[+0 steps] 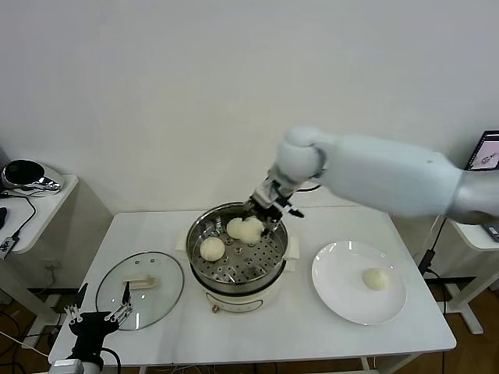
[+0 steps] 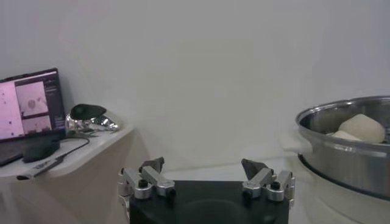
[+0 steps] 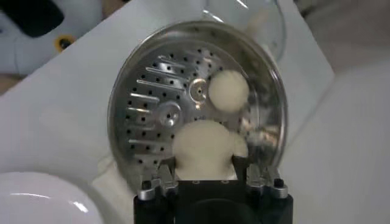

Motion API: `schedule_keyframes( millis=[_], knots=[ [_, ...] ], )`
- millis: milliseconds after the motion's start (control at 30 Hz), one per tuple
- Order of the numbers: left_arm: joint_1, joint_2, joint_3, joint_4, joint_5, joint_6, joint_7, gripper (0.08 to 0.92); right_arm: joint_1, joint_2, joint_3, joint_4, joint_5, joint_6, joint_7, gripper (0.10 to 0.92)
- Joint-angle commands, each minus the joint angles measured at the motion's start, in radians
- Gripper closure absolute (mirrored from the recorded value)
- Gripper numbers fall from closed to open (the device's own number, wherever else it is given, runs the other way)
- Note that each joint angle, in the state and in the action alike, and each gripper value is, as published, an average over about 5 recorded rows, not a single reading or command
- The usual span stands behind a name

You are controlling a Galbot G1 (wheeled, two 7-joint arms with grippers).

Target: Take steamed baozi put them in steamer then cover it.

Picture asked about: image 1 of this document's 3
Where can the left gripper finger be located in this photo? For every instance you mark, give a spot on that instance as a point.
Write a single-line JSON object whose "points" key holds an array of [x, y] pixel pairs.
{"points": [[126, 296], [82, 296]]}

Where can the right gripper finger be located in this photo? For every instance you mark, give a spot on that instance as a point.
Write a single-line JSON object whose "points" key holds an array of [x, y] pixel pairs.
{"points": [[250, 207], [274, 226]]}

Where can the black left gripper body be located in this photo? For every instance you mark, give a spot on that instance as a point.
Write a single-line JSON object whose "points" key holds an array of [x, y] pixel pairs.
{"points": [[91, 327]]}

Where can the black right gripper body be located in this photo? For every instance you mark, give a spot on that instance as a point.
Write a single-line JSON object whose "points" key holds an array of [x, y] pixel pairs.
{"points": [[278, 204]]}

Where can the white steamed baozi bun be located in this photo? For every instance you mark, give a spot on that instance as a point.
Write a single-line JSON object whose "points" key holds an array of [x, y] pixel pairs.
{"points": [[250, 230], [376, 279], [212, 249], [232, 228]]}

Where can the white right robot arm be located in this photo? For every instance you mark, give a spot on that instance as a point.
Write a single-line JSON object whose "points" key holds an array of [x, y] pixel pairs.
{"points": [[390, 175]]}

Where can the perforated steel steamer basket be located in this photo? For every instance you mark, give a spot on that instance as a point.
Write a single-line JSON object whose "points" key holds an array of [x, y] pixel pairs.
{"points": [[253, 261]]}

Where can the white round plate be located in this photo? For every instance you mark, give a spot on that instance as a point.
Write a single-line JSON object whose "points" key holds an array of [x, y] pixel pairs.
{"points": [[335, 272]]}

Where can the cream electric cooker pot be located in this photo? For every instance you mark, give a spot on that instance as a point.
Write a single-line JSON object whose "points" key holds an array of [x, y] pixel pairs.
{"points": [[234, 304]]}

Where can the small black labelled adapter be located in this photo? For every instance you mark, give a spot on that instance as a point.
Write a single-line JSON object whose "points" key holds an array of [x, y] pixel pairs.
{"points": [[6, 247]]}

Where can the white side table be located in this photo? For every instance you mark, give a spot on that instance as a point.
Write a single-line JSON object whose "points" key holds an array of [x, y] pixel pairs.
{"points": [[50, 210], [471, 243]]}

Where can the black computer mouse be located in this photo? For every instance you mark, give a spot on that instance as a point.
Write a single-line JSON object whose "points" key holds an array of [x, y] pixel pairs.
{"points": [[3, 218]]}

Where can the dark gray open laptop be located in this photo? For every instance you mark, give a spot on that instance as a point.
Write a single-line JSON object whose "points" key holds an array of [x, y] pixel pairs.
{"points": [[485, 152]]}

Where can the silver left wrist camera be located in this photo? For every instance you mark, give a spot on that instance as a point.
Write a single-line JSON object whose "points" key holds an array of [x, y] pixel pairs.
{"points": [[66, 367]]}

